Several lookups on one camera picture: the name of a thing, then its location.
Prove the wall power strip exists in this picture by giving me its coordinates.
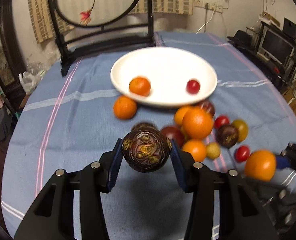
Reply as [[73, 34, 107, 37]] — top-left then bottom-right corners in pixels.
[[194, 0, 223, 14]]

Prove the white plastic bag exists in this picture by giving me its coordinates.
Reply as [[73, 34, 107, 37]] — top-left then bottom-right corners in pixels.
[[18, 66, 47, 95]]

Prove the computer monitor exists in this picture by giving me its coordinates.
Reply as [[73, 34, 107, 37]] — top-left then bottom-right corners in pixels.
[[258, 29, 294, 65]]

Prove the white round plate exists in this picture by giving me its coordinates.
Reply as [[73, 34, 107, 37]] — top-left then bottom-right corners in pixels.
[[110, 47, 217, 108]]

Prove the blue striped tablecloth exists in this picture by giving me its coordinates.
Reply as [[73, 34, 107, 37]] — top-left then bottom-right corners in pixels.
[[2, 32, 296, 239]]

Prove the small orange by plate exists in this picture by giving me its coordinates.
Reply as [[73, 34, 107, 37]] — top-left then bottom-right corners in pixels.
[[113, 95, 137, 120]]

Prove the dark purple tomato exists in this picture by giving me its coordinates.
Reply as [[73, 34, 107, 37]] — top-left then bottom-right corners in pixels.
[[160, 126, 185, 147], [196, 100, 215, 117]]

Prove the orange mandarin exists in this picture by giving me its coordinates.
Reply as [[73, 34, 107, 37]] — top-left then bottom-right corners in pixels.
[[182, 139, 207, 162], [128, 76, 151, 96]]

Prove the small orange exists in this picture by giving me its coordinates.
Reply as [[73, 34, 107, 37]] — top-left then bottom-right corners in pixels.
[[173, 106, 192, 127], [113, 95, 137, 120]]

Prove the dark purple tomato right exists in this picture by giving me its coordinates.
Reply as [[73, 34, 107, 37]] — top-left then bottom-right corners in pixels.
[[196, 100, 215, 117]]

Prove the small red tomato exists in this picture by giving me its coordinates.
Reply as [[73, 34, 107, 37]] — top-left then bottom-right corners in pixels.
[[214, 115, 230, 129]]

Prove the small yellow-green longan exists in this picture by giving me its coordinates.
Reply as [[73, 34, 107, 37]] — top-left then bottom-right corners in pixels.
[[206, 142, 221, 160]]

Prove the dark framed painting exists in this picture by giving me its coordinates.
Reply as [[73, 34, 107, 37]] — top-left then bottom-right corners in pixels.
[[0, 0, 26, 102]]

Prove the yellow-green tomato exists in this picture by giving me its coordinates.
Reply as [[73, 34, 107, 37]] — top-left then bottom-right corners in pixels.
[[232, 119, 248, 142]]

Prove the dark passion fruit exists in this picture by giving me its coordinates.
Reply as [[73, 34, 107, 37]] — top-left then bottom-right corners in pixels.
[[131, 122, 157, 131]]

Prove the yellow-orange citrus front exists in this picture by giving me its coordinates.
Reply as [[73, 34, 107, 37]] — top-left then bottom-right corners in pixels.
[[244, 149, 277, 181]]

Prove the dark purple tomato left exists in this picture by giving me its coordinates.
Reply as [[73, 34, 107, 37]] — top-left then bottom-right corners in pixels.
[[160, 126, 185, 147]]

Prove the large orange top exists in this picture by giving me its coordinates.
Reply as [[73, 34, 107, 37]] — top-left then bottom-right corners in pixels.
[[182, 107, 214, 140]]

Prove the wrinkled passion fruit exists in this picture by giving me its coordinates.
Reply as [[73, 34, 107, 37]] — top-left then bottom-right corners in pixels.
[[216, 124, 239, 148], [121, 127, 172, 173]]

